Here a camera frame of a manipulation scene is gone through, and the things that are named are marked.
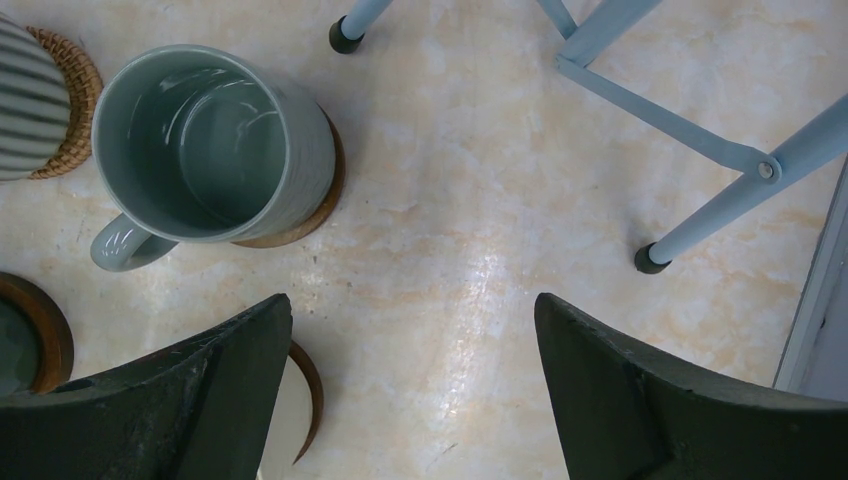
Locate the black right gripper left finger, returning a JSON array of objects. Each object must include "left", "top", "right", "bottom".
[{"left": 1, "top": 294, "right": 293, "bottom": 479}]

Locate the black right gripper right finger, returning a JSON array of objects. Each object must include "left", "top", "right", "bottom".
[{"left": 534, "top": 293, "right": 847, "bottom": 479}]

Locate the cream yellow mug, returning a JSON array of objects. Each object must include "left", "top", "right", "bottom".
[{"left": 256, "top": 366, "right": 313, "bottom": 480}]

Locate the brown wooden coaster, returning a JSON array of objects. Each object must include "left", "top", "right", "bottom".
[
  {"left": 1, "top": 272, "right": 74, "bottom": 394},
  {"left": 233, "top": 114, "right": 346, "bottom": 249},
  {"left": 289, "top": 341, "right": 325, "bottom": 464}
]

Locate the dark green mug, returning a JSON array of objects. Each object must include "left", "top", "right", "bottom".
[{"left": 1, "top": 299, "right": 40, "bottom": 396}]

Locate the grey blue mug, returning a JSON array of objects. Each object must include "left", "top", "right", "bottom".
[{"left": 90, "top": 45, "right": 335, "bottom": 272}]

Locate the grey ribbed mug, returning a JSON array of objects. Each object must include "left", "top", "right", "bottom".
[{"left": 1, "top": 14, "right": 71, "bottom": 182}]

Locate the woven rattan coaster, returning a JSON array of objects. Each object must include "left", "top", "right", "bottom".
[{"left": 26, "top": 26, "right": 103, "bottom": 180}]

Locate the light blue tripod stand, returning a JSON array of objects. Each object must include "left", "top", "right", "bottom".
[{"left": 328, "top": 0, "right": 848, "bottom": 276}]

